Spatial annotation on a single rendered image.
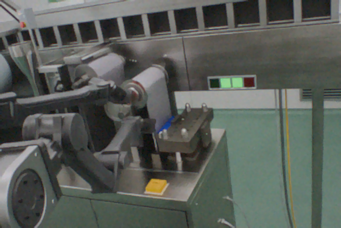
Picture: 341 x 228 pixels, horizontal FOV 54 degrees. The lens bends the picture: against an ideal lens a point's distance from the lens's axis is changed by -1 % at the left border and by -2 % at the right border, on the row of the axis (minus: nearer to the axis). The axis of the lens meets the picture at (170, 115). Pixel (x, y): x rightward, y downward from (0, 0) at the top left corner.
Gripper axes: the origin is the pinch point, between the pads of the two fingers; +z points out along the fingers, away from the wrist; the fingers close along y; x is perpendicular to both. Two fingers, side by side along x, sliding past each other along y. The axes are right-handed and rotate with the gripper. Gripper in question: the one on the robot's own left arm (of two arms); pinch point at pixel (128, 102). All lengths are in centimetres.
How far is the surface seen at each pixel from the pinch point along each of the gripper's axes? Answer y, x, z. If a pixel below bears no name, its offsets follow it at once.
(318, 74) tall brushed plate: 82, 27, 22
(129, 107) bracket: -0.5, -2.0, 2.5
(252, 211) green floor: 49, -38, 138
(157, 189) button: 21.1, -37.2, 1.1
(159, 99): 8.2, 7.3, 16.2
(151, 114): 8.2, -2.5, 10.2
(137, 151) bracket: 1.3, -20.1, 16.7
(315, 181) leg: 88, -16, 79
